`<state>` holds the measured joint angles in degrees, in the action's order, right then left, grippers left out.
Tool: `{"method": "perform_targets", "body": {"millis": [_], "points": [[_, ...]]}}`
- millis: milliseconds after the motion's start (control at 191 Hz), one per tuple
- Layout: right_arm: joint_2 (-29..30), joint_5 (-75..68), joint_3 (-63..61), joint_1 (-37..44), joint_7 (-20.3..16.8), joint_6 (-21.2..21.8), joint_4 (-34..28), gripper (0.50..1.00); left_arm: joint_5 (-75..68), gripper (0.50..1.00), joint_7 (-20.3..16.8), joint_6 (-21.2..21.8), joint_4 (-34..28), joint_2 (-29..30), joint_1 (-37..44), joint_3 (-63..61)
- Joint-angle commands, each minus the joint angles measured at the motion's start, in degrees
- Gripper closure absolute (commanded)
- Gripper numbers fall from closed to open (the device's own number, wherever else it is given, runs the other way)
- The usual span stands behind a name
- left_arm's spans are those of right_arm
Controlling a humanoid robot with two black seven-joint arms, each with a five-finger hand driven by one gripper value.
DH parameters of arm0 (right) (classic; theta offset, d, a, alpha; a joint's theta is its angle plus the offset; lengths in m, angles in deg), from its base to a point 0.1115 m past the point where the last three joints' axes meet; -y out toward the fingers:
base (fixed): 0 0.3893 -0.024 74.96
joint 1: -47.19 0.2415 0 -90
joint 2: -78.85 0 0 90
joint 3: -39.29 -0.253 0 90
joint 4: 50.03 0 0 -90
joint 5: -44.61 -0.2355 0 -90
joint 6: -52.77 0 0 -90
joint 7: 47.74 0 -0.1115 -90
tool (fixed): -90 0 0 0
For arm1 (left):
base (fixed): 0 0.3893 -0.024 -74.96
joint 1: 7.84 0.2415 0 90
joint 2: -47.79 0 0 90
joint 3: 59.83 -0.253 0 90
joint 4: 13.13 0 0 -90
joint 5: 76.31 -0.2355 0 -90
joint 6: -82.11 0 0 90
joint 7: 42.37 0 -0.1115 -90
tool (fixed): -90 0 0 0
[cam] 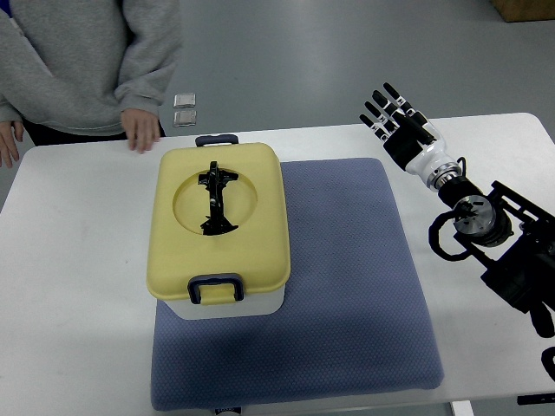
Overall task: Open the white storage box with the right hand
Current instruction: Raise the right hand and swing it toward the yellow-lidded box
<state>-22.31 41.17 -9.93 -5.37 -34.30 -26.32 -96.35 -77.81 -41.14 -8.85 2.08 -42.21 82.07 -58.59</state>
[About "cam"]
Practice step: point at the brown cardboard box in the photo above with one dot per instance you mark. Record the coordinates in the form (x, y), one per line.
(520, 11)

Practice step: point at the black label under table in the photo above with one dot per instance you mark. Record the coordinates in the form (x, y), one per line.
(536, 399)

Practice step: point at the upper silver floor plate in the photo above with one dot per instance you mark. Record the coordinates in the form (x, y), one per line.
(184, 100)

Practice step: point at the silver floor plate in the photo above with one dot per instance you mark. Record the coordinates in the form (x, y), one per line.
(184, 100)
(185, 118)

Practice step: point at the person's right hand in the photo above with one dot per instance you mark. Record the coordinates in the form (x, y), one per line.
(11, 132)

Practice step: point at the person in grey sweatshirt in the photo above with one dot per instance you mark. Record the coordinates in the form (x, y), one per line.
(74, 66)

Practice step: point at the lower silver floor plate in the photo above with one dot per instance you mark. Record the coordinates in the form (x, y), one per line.
(185, 118)

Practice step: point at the white storage box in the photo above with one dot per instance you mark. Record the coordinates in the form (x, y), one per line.
(256, 304)

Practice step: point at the person's left hand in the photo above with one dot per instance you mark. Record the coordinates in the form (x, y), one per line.
(142, 129)

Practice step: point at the yellow box lid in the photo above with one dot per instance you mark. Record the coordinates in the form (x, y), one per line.
(219, 230)

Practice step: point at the blue padded mat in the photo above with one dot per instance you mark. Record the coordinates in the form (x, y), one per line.
(354, 319)

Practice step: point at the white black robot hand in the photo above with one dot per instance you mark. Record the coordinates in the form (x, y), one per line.
(410, 139)

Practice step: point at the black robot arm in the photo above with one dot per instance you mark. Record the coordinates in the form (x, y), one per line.
(507, 233)

